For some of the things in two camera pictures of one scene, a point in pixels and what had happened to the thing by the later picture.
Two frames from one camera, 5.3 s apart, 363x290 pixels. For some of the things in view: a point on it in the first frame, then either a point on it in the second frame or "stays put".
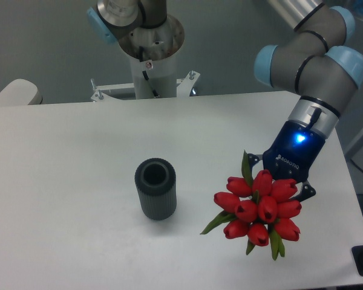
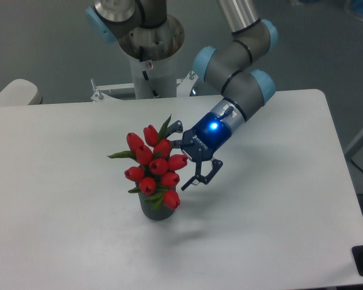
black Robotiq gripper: x=292 y=151 -> x=210 y=134
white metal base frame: x=184 y=87 stays put
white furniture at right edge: x=361 y=153 stays put
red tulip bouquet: x=258 y=209 -> x=155 y=174
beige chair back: x=17 y=92 stays put
